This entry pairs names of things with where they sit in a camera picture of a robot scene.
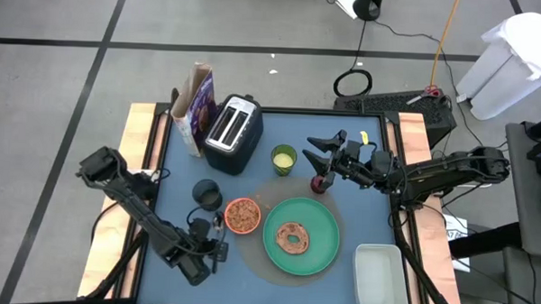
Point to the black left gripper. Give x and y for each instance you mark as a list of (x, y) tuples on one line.
[(199, 262)]

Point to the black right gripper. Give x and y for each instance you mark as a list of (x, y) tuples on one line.
[(364, 166)]

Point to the red apple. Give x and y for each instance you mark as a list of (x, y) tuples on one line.
[(315, 186)]

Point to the green cup with juice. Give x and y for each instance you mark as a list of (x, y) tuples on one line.
[(283, 160)]

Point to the black cup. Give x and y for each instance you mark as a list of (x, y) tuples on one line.
[(207, 196)]

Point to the brown bagel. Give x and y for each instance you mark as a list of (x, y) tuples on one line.
[(283, 238)]

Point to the purple cereal box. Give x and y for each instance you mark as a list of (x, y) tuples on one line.
[(197, 104)]

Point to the white plastic container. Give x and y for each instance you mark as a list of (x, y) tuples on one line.
[(381, 282)]

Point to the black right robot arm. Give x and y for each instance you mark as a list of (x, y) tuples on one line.
[(450, 169)]

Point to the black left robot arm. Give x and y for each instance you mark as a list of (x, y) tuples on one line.
[(133, 206)]

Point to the grey round placemat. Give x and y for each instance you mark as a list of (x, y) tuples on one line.
[(253, 255)]

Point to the orange bowl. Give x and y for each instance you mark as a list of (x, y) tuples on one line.
[(242, 216)]

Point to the yellow tag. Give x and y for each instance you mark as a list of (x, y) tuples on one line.
[(365, 137)]

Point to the black perforated case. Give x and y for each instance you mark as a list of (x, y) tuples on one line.
[(389, 106)]

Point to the green plate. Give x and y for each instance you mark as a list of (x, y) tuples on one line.
[(321, 244)]

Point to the black silver toaster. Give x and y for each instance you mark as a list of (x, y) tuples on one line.
[(235, 123)]

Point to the wooden side board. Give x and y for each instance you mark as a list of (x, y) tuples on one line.
[(415, 130), (104, 254)]

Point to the printed white paper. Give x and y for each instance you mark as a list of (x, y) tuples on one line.
[(455, 224)]

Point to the black rounded stand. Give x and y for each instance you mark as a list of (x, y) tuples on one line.
[(368, 6)]

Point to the white paper sheet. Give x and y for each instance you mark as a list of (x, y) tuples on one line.
[(348, 1)]

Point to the white trash bin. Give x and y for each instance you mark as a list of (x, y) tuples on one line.
[(494, 87)]

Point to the black beam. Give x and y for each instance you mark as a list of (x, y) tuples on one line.
[(488, 238)]

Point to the grey desk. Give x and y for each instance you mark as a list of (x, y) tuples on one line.
[(534, 215)]

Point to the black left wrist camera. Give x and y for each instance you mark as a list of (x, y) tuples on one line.
[(200, 228)]

